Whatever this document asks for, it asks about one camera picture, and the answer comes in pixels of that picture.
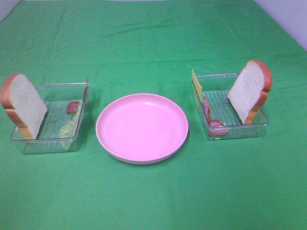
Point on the clear right plastic container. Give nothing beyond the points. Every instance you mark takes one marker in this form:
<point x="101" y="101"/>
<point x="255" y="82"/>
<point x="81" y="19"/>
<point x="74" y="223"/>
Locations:
<point x="215" y="88"/>

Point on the clear left plastic container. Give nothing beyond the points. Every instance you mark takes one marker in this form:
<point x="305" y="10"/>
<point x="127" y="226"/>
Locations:
<point x="56" y="98"/>

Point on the pink round plate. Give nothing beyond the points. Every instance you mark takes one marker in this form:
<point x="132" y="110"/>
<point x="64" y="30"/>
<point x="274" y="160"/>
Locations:
<point x="142" y="128"/>

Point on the bread slice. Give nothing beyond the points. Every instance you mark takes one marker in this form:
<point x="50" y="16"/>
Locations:
<point x="250" y="90"/>
<point x="23" y="104"/>

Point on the clear plastic container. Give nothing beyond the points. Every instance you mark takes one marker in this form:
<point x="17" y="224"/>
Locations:
<point x="56" y="98"/>
<point x="215" y="88"/>

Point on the bacon strip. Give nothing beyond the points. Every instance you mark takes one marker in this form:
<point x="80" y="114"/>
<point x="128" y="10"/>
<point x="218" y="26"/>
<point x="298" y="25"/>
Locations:
<point x="73" y="107"/>
<point x="213" y="122"/>

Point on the green tablecloth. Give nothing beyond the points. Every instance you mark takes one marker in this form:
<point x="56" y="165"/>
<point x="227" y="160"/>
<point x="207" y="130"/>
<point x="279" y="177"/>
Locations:
<point x="122" y="48"/>

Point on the green lettuce leaf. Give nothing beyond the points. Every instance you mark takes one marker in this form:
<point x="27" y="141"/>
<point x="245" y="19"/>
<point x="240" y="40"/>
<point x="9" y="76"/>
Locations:
<point x="68" y="131"/>

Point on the yellow cheese slice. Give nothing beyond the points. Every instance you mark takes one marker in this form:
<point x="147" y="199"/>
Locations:
<point x="197" y="85"/>

